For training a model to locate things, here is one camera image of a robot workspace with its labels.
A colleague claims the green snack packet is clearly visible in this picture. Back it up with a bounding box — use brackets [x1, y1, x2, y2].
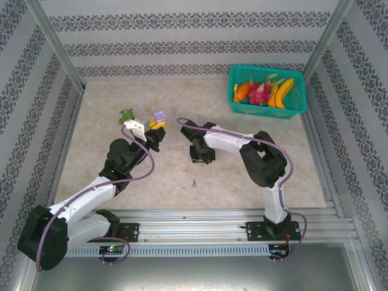
[118, 109, 136, 124]

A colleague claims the teal plastic basket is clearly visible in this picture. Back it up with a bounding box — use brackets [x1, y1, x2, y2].
[227, 64, 307, 121]

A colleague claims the orange toy fruit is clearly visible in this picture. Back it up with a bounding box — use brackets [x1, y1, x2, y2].
[236, 82, 251, 101]

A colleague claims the pink toy dragon fruit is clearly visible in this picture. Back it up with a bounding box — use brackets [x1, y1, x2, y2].
[247, 78, 273, 106]

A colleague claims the small circuit board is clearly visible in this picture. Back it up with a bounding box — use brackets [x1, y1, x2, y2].
[269, 243, 291, 259]
[99, 244, 125, 256]

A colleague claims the yellow toy banana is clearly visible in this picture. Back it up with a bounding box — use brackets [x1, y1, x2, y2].
[267, 78, 295, 109]

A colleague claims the grey metal base panel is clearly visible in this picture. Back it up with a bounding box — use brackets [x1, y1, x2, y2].
[18, 242, 373, 291]

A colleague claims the aluminium table side rail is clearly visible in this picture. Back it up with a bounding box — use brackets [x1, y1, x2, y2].
[299, 115, 346, 219]
[41, 87, 87, 221]

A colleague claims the aluminium mounting rail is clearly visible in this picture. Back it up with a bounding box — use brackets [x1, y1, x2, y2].
[28, 208, 361, 247]

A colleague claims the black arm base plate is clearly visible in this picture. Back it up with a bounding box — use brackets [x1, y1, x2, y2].
[245, 221, 302, 243]
[84, 222, 140, 243]

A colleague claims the grey slotted cable duct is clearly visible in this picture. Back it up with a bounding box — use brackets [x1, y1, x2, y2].
[40, 244, 271, 258]

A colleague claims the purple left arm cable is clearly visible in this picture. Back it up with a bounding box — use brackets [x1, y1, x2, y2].
[35, 122, 156, 272]

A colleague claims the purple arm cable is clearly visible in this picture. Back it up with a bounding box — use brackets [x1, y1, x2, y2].
[35, 122, 156, 272]
[175, 117, 309, 263]

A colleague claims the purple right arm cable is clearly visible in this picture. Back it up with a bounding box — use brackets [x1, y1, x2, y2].
[175, 117, 309, 263]

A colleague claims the aluminium frame post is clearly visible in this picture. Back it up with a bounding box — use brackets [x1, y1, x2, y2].
[23, 0, 86, 92]
[301, 0, 355, 80]

